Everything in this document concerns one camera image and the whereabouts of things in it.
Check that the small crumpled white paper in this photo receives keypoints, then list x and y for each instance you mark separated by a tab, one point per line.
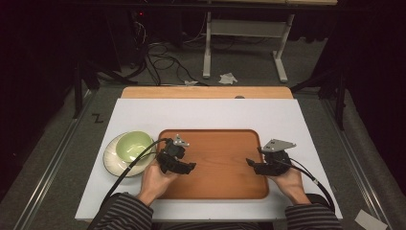
191	83

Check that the green bowl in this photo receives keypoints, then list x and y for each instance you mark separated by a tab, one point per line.
134	146

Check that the black metal stand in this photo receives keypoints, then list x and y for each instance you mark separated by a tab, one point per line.
340	96
78	89

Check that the metal floor rail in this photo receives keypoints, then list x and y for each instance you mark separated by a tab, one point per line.
357	166
48	172

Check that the person's right hand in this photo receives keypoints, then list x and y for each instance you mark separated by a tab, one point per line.
290	185

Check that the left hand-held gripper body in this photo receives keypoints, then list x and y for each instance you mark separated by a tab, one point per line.
170	152

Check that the brown wooden tray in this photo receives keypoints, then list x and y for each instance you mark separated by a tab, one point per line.
220	166

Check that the light wooden table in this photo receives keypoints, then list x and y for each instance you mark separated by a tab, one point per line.
204	92

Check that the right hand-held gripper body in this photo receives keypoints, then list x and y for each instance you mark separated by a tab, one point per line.
277	159

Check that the flat white paper sheet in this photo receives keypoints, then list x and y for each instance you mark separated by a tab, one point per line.
370	221

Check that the white metal desk frame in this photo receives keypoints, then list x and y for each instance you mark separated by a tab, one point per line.
245	28

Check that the white table mat board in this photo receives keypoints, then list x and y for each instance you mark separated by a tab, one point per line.
207	113

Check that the person's left hand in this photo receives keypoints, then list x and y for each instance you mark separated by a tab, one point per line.
156	182

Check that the white ribbed plate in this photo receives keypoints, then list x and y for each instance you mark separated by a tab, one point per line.
111	159

